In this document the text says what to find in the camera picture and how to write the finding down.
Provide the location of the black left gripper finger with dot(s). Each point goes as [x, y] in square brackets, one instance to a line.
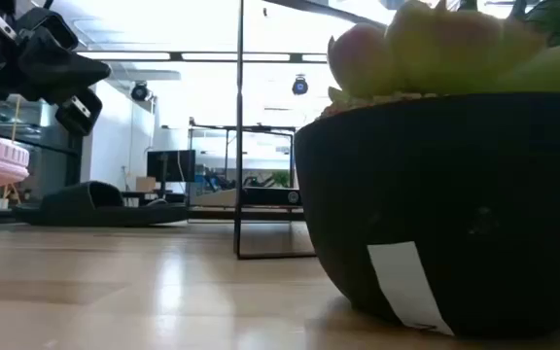
[80, 113]
[61, 68]

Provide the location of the black rubber slide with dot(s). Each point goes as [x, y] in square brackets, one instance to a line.
[80, 204]

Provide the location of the black framed glass partition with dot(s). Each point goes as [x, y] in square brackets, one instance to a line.
[42, 160]

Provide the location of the black round ceiling spotlight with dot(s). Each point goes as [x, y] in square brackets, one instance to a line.
[300, 85]
[140, 91]

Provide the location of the long ceiling light strip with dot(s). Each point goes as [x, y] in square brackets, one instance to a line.
[129, 56]

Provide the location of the brown cardboard box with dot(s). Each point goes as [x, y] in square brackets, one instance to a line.
[146, 184]

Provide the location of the black computer monitor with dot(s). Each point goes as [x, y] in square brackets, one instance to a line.
[170, 165]

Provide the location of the green bushy room plant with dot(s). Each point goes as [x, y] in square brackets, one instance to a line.
[281, 178]

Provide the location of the yellow-green rosette succulent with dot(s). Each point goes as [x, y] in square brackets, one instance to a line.
[435, 48]

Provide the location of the black bowl planter white label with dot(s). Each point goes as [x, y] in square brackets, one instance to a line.
[455, 194]

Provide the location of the wooden shelf with black frame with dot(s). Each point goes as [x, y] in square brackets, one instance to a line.
[239, 146]

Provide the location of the black aluminium rig frame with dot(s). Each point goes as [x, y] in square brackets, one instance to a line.
[212, 214]

